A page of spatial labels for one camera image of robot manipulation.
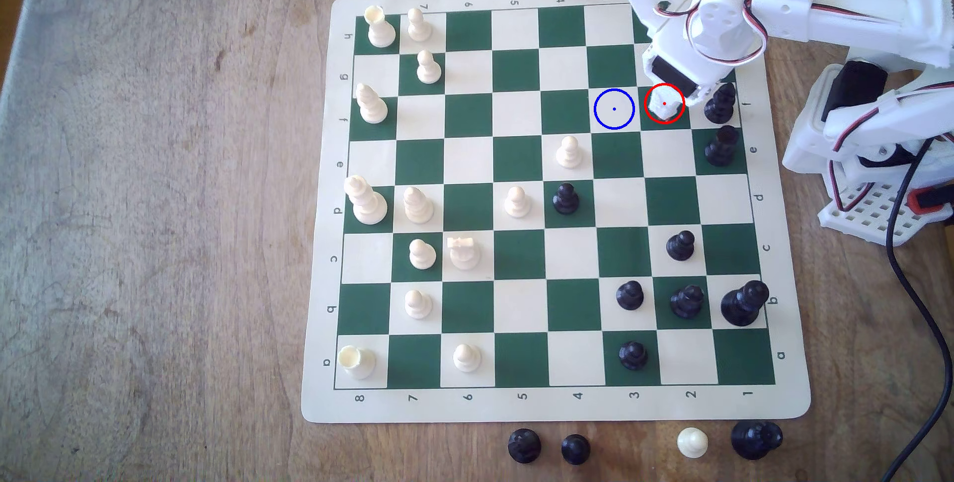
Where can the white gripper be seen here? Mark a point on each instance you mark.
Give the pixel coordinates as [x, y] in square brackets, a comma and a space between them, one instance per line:
[672, 75]

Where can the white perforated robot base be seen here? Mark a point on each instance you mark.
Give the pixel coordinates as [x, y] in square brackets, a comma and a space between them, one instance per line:
[864, 217]

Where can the black chess king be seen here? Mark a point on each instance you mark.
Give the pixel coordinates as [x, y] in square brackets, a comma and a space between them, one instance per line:
[721, 146]

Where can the white chess pawn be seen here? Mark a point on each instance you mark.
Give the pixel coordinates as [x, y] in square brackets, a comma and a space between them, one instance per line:
[422, 255]
[417, 305]
[692, 443]
[569, 153]
[419, 26]
[516, 203]
[428, 68]
[466, 358]

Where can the black chess pawn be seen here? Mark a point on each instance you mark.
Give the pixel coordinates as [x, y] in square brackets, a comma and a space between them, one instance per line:
[566, 200]
[575, 450]
[680, 246]
[630, 296]
[633, 356]

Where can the black chess queen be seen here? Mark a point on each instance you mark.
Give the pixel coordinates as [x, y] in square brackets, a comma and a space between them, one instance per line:
[742, 304]

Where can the white chess knight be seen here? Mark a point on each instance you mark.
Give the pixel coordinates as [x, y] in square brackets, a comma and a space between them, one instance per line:
[463, 253]

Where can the white chess bishop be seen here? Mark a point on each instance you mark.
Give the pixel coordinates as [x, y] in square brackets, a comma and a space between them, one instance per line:
[417, 206]
[371, 105]

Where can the white chess rook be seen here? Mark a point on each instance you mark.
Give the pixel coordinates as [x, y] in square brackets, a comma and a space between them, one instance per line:
[380, 31]
[356, 362]

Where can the white chess queen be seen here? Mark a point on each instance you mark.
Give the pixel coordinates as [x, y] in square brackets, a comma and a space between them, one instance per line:
[365, 202]

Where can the green and cream chess mat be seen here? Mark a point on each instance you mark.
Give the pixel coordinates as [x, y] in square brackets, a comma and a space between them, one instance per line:
[522, 400]

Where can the black chess rook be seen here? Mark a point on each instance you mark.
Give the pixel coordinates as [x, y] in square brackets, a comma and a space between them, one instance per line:
[755, 440]

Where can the red clamp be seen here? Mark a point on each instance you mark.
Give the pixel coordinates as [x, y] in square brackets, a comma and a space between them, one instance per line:
[928, 200]

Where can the black pawn off-board bottom left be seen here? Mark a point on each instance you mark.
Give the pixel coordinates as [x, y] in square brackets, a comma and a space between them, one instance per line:
[524, 446]

